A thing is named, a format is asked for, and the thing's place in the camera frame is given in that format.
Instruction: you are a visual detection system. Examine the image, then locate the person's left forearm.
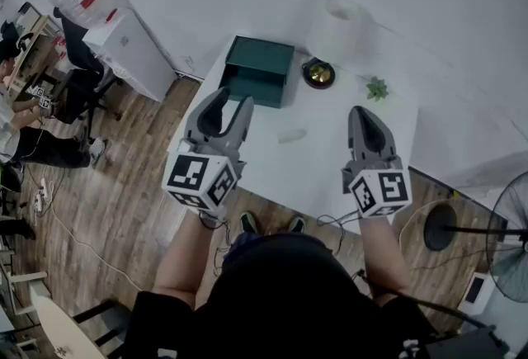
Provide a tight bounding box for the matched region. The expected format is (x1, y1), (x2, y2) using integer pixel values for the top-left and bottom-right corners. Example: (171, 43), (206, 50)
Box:
(152, 210), (224, 311)

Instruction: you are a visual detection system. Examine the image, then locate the person's right forearm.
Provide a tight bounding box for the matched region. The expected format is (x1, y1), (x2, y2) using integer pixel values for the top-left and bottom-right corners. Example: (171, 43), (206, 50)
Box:
(358, 212), (413, 301)

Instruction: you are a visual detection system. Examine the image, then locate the round white table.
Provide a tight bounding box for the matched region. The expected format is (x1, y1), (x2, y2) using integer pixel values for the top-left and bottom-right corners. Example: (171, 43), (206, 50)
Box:
(28, 293), (108, 359)

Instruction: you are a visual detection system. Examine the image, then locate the white water dispenser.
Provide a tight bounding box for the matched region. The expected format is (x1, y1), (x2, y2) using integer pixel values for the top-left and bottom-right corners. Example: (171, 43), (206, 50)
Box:
(82, 10), (178, 102)

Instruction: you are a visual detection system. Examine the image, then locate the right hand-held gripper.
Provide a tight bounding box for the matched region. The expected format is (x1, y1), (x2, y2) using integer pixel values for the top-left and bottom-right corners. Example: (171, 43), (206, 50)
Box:
(341, 106), (414, 220)

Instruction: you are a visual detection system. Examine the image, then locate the black floor fan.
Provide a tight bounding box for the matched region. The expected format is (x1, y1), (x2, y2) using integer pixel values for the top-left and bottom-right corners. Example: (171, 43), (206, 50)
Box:
(423, 171), (528, 304)

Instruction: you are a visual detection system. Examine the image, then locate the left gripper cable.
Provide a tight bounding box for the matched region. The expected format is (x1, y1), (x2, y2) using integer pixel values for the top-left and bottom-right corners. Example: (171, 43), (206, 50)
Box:
(200, 211), (233, 276)

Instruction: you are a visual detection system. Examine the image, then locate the person's left shoe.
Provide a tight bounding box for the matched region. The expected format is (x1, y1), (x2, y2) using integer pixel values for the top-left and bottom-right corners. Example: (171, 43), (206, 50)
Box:
(239, 211), (259, 234)

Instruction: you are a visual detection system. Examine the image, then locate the dark green box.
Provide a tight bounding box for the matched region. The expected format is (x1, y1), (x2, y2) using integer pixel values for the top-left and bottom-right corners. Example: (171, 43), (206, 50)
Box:
(217, 35), (296, 110)

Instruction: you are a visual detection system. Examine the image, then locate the white device with black screen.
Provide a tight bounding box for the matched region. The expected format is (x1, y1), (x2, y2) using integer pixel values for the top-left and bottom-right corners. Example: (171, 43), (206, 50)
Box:
(460, 272), (496, 317)

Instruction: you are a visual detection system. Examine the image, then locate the wooden desk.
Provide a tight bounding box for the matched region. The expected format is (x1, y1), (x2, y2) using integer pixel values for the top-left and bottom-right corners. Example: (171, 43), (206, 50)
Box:
(0, 14), (63, 102)

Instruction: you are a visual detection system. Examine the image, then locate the looped white cable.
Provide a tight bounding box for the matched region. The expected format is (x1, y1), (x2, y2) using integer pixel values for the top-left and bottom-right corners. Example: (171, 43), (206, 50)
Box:
(397, 200), (439, 256)

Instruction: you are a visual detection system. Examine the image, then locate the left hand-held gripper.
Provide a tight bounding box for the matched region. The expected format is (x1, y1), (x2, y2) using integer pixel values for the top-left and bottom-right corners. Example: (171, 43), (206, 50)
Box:
(162, 86), (255, 221)

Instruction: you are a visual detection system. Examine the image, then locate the long white floor cable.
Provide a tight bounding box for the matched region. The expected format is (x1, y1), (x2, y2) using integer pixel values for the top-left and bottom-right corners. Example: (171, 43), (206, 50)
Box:
(40, 179), (144, 293)

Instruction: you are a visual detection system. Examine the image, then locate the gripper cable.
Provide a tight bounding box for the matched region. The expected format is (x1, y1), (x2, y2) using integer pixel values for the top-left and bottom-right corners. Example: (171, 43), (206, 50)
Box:
(316, 211), (365, 256)
(200, 211), (233, 276)

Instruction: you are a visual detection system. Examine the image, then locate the black office chair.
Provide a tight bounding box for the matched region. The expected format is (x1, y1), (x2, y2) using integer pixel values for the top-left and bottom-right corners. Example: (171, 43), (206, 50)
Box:
(53, 6), (125, 139)

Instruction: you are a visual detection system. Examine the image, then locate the white power strip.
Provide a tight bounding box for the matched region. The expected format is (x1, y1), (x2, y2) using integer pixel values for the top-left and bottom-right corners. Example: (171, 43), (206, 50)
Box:
(35, 177), (53, 215)

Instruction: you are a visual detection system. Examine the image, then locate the person's black shirt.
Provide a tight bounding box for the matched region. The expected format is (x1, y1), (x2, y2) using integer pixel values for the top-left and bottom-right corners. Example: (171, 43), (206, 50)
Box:
(131, 233), (438, 359)

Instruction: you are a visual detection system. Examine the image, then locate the white metal frame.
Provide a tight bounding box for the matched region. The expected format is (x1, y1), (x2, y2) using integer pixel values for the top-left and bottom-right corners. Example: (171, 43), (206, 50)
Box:
(0, 249), (50, 317)

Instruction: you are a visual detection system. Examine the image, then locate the small green plant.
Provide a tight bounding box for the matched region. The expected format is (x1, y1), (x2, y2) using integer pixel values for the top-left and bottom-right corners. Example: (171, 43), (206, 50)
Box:
(365, 76), (389, 102)

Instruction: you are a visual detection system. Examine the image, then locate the white shade brass table lamp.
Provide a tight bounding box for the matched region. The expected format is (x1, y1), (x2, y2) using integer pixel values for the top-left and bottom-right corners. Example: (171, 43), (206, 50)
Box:
(301, 0), (372, 91)

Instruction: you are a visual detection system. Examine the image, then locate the small white cylinder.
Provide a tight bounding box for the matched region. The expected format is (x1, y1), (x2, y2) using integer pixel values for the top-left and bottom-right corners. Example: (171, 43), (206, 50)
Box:
(276, 128), (309, 144)

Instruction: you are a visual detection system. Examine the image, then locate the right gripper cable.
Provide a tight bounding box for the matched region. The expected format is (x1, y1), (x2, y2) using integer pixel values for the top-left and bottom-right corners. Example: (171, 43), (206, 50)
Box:
(316, 211), (365, 256)

